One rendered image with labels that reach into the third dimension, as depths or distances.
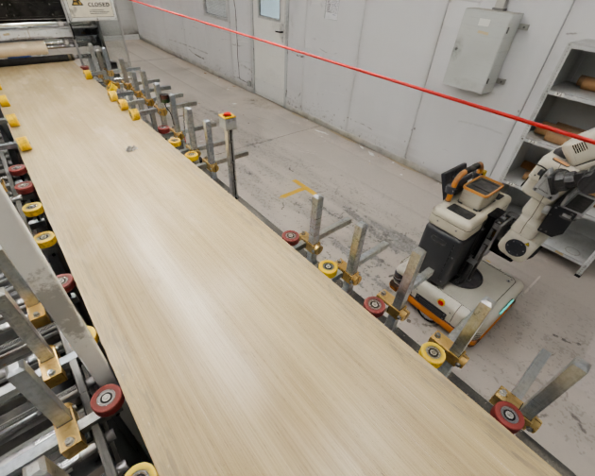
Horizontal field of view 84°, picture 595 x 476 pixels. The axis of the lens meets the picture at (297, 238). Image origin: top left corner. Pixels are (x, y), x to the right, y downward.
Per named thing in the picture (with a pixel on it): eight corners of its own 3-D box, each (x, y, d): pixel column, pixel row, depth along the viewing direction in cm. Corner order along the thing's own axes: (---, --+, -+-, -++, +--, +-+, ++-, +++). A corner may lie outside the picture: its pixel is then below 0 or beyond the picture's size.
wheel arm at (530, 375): (536, 352, 125) (543, 347, 122) (546, 359, 123) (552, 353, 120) (483, 431, 102) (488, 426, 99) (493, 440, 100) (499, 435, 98)
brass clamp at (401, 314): (382, 296, 139) (384, 287, 136) (409, 316, 132) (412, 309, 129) (373, 302, 136) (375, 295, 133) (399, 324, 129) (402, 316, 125)
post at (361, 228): (344, 297, 160) (362, 218, 129) (349, 302, 158) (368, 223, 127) (339, 301, 158) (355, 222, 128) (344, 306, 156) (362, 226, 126)
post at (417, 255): (386, 327, 143) (418, 244, 112) (393, 332, 141) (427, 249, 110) (382, 331, 141) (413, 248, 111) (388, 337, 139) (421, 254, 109)
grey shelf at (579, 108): (496, 209, 345) (587, 38, 246) (595, 256, 294) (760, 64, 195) (475, 224, 322) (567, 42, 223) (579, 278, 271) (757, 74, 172)
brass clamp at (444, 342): (433, 336, 125) (438, 329, 122) (467, 362, 118) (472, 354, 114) (425, 345, 122) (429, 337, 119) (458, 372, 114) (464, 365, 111)
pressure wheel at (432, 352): (434, 383, 112) (447, 365, 104) (411, 376, 113) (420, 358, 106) (435, 363, 118) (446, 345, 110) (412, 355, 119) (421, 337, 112)
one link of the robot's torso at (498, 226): (475, 250, 204) (492, 218, 188) (497, 234, 219) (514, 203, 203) (518, 276, 189) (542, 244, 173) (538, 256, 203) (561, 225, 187)
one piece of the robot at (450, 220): (402, 279, 236) (441, 176, 182) (444, 249, 264) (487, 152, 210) (443, 309, 216) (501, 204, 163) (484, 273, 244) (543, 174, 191)
